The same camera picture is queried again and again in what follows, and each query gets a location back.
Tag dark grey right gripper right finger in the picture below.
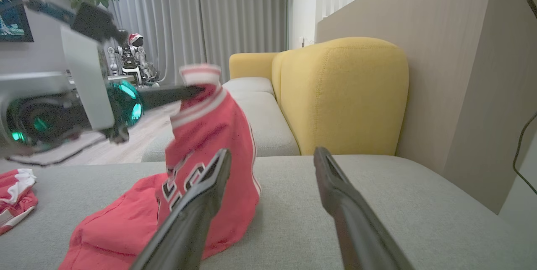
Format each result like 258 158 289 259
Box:
313 146 416 270

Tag small robot with red cap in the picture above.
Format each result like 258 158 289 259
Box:
107 33 160 88

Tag grey curtain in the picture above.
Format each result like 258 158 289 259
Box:
105 0 289 85

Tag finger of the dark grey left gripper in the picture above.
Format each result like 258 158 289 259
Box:
138 85 206 110

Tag red basketball jersey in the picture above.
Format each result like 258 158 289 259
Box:
59 64 261 270

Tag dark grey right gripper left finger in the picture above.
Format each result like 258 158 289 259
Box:
130 148 232 270

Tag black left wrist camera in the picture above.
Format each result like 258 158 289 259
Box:
71 2 129 45

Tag blue left camera cable plug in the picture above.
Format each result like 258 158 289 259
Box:
25 0 77 26

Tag red white basketball shorts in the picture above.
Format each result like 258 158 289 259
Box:
0 169 38 236

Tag grey sofa chaise seat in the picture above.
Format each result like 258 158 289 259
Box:
0 155 525 270

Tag grey sofa seat cushion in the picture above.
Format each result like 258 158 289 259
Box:
141 77 301 162

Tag yellow sofa armrest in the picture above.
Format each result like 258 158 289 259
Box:
229 52 279 80

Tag yellow sofa backrest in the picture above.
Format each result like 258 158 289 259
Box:
271 37 409 156

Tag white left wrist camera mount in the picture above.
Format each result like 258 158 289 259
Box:
61 26 116 131

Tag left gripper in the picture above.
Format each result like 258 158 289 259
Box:
0 79 145 157

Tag dark framed wall picture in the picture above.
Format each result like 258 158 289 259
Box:
0 0 34 43

